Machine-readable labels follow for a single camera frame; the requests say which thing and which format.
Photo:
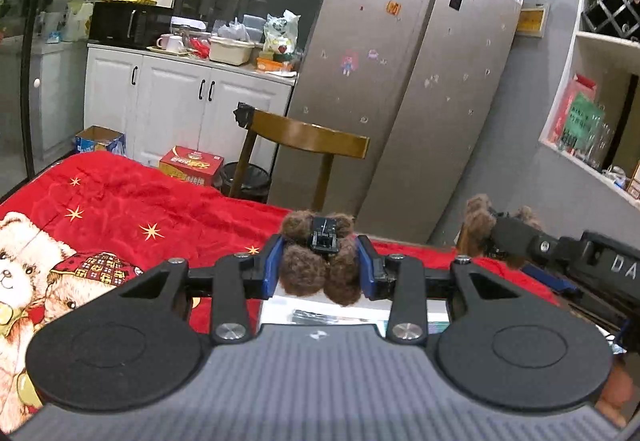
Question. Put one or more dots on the black microwave oven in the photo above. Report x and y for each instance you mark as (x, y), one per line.
(125, 23)

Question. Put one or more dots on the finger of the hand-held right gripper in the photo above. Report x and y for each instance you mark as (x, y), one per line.
(525, 241)

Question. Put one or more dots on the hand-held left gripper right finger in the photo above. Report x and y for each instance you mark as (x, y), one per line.
(365, 271)

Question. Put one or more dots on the white wall shelf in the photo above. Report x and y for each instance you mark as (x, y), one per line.
(605, 71)

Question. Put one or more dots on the black shallow box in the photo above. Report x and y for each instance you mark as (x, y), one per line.
(274, 307)

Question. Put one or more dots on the green white snack bag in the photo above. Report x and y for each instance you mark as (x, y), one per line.
(280, 33)

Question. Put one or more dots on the red bear-print blanket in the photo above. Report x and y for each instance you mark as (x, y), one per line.
(110, 211)

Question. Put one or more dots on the red cardboard box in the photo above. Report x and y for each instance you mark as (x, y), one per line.
(192, 166)

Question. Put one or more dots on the black trash bin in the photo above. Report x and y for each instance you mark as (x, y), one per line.
(247, 183)

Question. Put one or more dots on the person's right hand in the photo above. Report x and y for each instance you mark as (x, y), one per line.
(622, 396)

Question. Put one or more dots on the beige plastic basin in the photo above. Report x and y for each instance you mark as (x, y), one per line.
(230, 51)

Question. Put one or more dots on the white mug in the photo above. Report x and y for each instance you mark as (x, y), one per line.
(170, 43)

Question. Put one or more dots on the brown fuzzy bow hair clip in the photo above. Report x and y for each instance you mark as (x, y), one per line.
(305, 271)

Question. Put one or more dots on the white kitchen cabinet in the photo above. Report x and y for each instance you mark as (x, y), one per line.
(165, 106)

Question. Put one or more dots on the brown fuzzy hair claw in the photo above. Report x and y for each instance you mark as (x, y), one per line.
(477, 226)

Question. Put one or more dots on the wine rack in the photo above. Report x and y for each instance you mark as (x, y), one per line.
(612, 1)

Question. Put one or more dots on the blue cardboard box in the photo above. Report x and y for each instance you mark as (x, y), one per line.
(100, 141)

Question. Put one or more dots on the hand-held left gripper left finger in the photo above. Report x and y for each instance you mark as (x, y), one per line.
(272, 268)

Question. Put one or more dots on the wooden chair with black clip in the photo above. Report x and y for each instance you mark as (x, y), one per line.
(305, 141)

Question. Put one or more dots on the silver refrigerator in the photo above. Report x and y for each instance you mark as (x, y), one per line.
(400, 96)

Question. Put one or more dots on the grey plastic bag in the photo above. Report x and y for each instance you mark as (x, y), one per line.
(234, 31)

